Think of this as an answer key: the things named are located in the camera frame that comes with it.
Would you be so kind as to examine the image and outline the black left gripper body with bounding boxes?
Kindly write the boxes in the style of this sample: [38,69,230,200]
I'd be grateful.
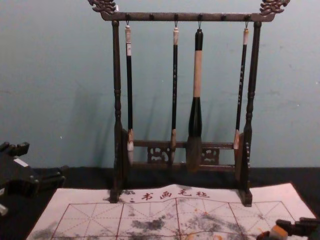
[0,151,41,199]

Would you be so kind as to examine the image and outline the small tan orange block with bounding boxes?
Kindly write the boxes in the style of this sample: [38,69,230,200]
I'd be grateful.
[267,224,284,239]

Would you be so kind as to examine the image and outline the black table cloth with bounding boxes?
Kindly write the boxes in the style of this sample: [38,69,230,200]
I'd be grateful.
[0,164,320,240]

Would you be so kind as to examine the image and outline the white felt mat red grid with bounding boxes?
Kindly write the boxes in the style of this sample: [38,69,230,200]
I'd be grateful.
[25,183,317,240]

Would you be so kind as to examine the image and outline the dark carved wooden brush rack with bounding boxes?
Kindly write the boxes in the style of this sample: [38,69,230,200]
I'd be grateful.
[87,0,292,208]

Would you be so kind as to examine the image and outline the black brush with white label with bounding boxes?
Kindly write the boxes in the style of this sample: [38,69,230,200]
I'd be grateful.
[123,23,135,166]

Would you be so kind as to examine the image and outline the thin black brush pale cap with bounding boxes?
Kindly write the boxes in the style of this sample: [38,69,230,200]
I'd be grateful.
[169,26,180,164]
[233,27,250,156]

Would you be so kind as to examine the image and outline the large brush with tan handle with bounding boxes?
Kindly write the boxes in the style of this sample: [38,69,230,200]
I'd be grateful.
[185,28,204,174]

